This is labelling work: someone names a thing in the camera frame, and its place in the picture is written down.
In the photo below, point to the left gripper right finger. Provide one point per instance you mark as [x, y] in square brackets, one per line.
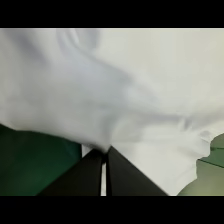
[126, 178]

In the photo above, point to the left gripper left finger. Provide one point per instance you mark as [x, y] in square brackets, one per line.
[85, 178]

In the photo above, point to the white shirt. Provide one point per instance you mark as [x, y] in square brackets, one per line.
[110, 86]

